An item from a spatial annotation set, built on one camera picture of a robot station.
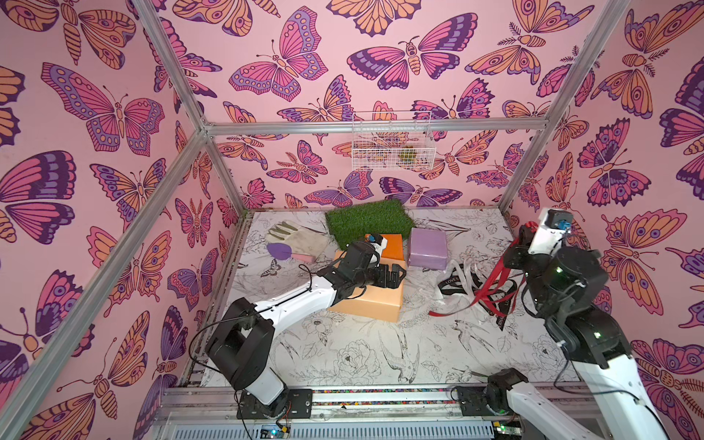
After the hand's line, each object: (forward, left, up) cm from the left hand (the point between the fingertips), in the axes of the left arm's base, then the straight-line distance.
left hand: (397, 270), depth 82 cm
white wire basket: (+41, 0, +18) cm, 45 cm away
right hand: (-4, -26, +25) cm, 36 cm away
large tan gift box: (-9, +6, -4) cm, 11 cm away
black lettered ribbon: (-2, -34, -14) cm, 37 cm away
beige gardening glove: (+24, +35, -15) cm, 45 cm away
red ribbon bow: (-6, -25, +8) cm, 27 cm away
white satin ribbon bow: (+3, -23, -15) cm, 27 cm away
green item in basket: (+35, -5, +17) cm, 39 cm away
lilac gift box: (+15, -13, -9) cm, 22 cm away
